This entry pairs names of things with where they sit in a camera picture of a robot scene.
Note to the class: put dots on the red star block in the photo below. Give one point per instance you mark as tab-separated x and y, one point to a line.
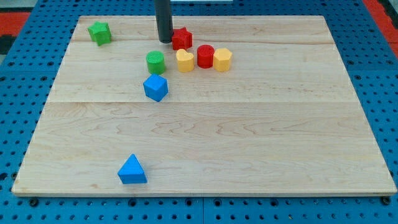
182	39

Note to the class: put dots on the yellow heart block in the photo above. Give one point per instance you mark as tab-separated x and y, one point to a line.
185	61

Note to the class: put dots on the green star block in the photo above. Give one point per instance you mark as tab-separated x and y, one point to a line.
100	33

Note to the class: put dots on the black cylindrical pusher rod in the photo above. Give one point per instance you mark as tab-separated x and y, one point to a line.
163	15

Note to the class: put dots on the light wooden board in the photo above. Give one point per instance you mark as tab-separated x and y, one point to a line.
284	121

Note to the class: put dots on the blue cube block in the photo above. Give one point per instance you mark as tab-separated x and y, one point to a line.
156	87

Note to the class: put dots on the red cylinder block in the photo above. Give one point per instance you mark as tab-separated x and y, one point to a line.
205	55

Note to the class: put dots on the yellow hexagon block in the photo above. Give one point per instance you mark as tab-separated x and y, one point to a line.
222	59

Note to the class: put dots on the blue triangle block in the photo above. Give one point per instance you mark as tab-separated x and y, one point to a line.
132	172

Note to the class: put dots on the green cylinder block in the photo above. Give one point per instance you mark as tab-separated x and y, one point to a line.
155	62

